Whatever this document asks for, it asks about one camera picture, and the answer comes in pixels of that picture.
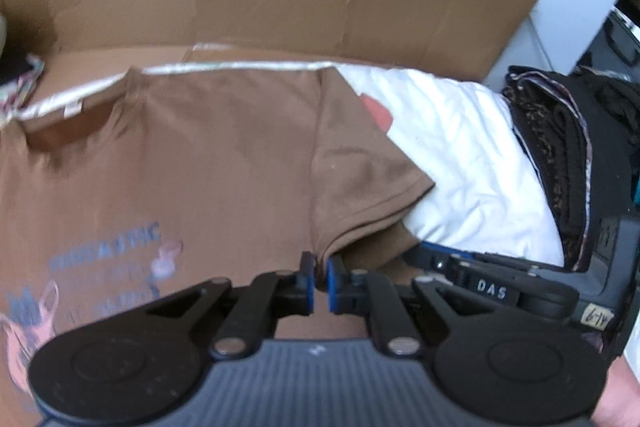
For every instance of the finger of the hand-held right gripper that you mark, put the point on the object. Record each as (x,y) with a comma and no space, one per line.
(440,259)

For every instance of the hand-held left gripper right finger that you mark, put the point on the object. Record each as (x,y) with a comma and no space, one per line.
(332,279)

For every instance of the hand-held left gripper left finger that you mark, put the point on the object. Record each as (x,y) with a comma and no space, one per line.
(309,277)

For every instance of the brown printed t-shirt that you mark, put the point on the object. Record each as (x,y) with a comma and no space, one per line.
(200,157)

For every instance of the person's right forearm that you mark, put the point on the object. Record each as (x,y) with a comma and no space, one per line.
(622,397)

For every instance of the cream bear print bed sheet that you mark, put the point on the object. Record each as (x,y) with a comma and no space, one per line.
(465,147)

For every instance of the black folded cloth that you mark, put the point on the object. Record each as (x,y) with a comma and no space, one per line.
(550,132)

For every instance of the floral patterned cloth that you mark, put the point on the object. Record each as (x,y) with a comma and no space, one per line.
(25,84)

